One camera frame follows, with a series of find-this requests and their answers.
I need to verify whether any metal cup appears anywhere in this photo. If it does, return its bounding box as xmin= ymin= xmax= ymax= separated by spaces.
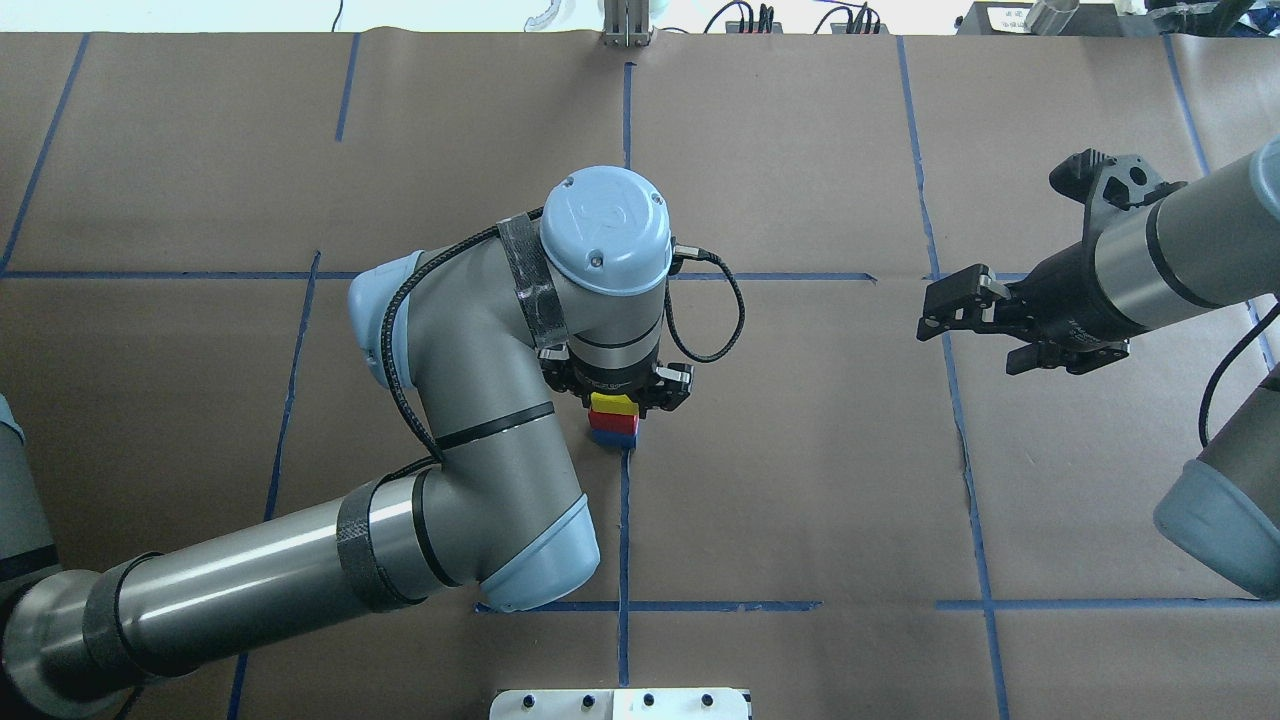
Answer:
xmin=1023 ymin=0 xmax=1082 ymax=37

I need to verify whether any blue cube block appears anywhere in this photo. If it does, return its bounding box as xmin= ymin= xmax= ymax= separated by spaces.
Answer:
xmin=590 ymin=428 xmax=639 ymax=450

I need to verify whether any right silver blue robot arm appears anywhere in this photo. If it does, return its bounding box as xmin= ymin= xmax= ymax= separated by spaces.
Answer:
xmin=915 ymin=137 xmax=1279 ymax=602

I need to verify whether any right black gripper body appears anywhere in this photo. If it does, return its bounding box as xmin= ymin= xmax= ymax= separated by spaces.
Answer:
xmin=1006 ymin=242 xmax=1132 ymax=375

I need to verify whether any white camera pole mount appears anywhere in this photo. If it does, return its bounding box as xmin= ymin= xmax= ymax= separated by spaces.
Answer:
xmin=488 ymin=687 xmax=754 ymax=719

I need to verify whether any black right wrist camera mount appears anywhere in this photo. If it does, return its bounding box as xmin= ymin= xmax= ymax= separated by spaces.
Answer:
xmin=1048 ymin=149 xmax=1188 ymax=241

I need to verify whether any red cube block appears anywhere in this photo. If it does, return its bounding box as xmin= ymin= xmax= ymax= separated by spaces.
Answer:
xmin=588 ymin=410 xmax=640 ymax=436

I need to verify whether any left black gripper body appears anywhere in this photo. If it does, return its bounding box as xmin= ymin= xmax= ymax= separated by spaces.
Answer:
xmin=541 ymin=348 xmax=694 ymax=416

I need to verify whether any aluminium frame post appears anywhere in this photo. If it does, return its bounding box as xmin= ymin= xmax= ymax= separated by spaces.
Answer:
xmin=599 ymin=0 xmax=654 ymax=47

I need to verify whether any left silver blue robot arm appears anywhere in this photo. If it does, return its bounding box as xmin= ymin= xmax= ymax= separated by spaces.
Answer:
xmin=3 ymin=165 xmax=692 ymax=719

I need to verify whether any yellow cube block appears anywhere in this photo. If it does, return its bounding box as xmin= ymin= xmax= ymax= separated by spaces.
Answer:
xmin=589 ymin=392 xmax=640 ymax=416

